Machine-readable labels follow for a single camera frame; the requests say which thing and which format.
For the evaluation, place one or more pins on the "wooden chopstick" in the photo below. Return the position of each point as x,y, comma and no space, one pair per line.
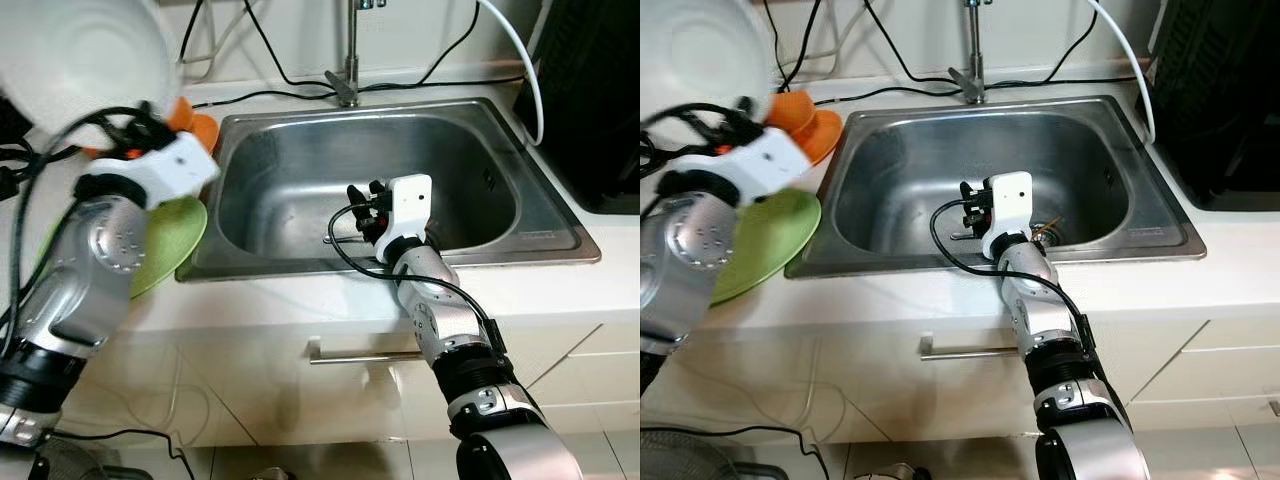
1052,224

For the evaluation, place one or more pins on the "white bowl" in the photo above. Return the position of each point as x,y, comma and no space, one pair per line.
700,50
80,50

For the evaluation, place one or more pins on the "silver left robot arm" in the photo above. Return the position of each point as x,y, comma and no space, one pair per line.
80,280
690,270

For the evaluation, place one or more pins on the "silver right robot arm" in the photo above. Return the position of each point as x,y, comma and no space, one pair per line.
1040,310
440,310

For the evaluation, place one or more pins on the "orange bowl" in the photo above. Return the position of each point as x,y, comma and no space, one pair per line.
183,112
795,108

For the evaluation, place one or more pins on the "stainless steel sink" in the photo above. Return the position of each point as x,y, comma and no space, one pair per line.
900,160
300,170

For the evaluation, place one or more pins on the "orange plate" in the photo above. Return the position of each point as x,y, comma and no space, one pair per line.
828,130
207,132

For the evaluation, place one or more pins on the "light green plate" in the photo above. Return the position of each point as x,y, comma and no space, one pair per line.
770,240
170,240

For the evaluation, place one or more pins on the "chrome faucet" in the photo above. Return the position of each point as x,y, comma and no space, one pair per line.
972,70
348,70

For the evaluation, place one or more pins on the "black slatted crate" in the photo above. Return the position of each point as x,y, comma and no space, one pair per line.
590,100
1220,100

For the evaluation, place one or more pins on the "cream cabinet door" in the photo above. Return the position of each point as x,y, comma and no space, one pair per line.
300,400
900,400

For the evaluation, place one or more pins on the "grey floor fan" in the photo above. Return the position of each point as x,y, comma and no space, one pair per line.
700,462
70,465

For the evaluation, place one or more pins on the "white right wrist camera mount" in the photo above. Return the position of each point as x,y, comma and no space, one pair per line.
1010,200
410,205

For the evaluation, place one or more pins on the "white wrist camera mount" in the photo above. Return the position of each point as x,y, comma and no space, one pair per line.
410,205
1010,200
170,170
770,165

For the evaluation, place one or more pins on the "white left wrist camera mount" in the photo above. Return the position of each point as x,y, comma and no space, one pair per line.
770,165
170,170

